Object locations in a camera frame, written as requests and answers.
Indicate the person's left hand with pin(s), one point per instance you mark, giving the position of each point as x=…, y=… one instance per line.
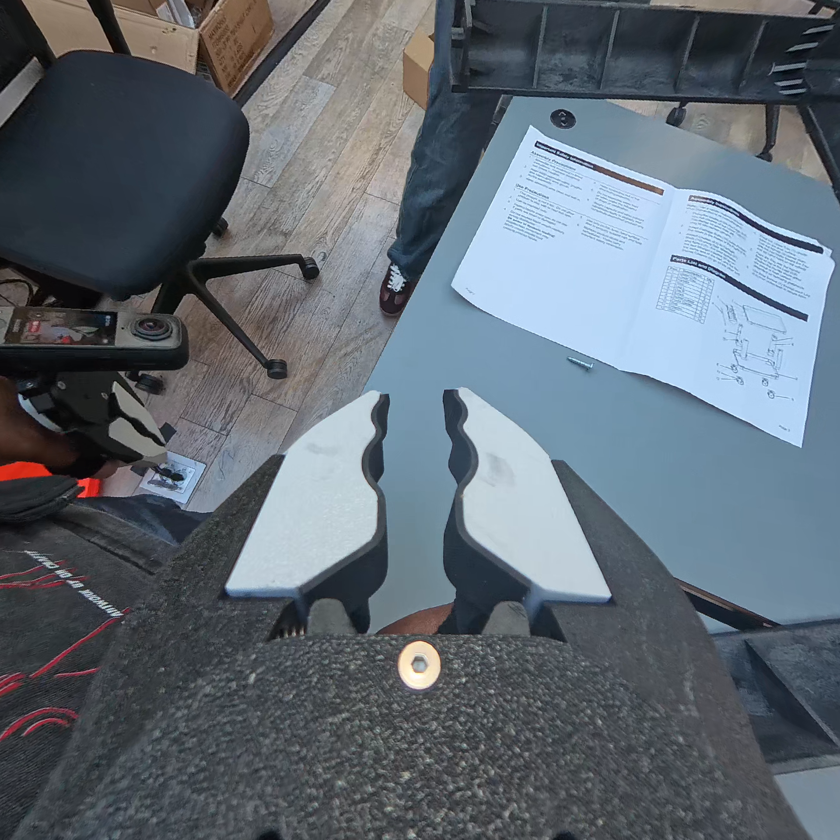
x=33, y=438

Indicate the person's black red-printed clothing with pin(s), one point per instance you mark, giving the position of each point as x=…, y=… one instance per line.
x=65, y=623

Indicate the black chair base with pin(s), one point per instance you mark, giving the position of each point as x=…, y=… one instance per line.
x=768, y=131

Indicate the white instruction manual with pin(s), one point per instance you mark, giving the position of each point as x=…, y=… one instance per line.
x=590, y=262

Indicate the black plastic panel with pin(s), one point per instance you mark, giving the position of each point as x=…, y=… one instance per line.
x=781, y=689

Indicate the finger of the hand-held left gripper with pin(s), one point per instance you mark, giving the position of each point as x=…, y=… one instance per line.
x=126, y=401
x=134, y=441

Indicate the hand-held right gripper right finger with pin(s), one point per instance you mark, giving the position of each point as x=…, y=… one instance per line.
x=525, y=512

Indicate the grey desk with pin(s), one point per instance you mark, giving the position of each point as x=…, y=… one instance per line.
x=656, y=499

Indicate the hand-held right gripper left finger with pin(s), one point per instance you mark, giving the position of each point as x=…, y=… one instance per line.
x=308, y=505

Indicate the floor power outlet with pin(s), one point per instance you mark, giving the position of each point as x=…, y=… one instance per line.
x=174, y=477

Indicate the small metal screw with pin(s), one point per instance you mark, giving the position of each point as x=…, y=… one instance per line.
x=581, y=362

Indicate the large open cardboard box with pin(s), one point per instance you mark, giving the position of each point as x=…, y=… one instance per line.
x=229, y=39

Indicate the black padded office chair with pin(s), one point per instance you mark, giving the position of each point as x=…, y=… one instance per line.
x=111, y=170

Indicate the small cardboard box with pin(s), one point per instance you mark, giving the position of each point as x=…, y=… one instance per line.
x=418, y=65

